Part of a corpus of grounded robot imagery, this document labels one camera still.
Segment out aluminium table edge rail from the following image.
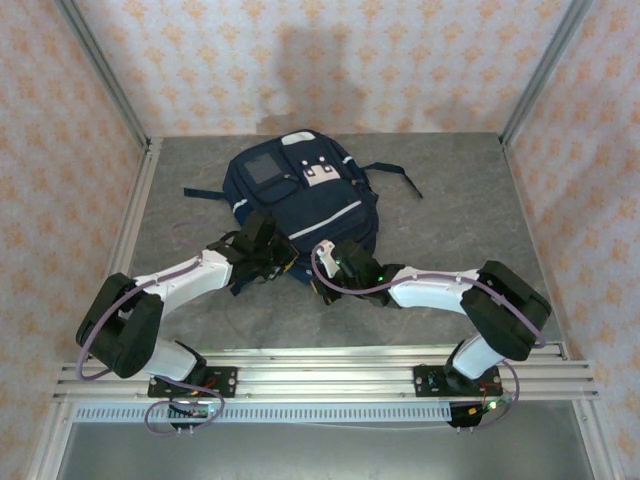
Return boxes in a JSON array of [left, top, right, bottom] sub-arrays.
[[79, 341, 570, 362]]

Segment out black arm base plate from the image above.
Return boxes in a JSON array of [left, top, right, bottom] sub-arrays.
[[413, 364, 503, 400], [148, 366, 239, 400]]

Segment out grey sheet metal panel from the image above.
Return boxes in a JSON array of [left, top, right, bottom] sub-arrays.
[[59, 422, 596, 480]]

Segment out aluminium side rail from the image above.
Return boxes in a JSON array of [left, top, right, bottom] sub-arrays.
[[79, 137, 164, 362]]

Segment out white slotted cable duct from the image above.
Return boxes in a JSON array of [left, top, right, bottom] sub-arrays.
[[74, 403, 454, 424]]

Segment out navy blue backpack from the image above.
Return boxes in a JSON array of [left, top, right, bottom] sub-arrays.
[[183, 129, 425, 296]]

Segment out small circuit board green light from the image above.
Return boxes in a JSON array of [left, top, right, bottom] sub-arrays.
[[169, 402, 224, 421], [449, 397, 516, 432]]

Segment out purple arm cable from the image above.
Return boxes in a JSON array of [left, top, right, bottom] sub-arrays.
[[74, 221, 226, 437], [310, 244, 547, 432]]

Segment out wide aluminium base rail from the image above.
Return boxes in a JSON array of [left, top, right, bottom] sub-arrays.
[[52, 362, 601, 404]]

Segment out aluminium lower frame strut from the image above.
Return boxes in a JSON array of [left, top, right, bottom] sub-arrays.
[[29, 402, 76, 480], [574, 399, 626, 480]]

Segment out aluminium frame post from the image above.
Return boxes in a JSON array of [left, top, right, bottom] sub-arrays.
[[499, 0, 596, 147], [53, 0, 152, 151]]

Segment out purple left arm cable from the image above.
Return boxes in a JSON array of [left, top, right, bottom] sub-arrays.
[[74, 221, 226, 437]]

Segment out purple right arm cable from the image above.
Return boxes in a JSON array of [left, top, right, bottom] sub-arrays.
[[310, 244, 547, 432]]

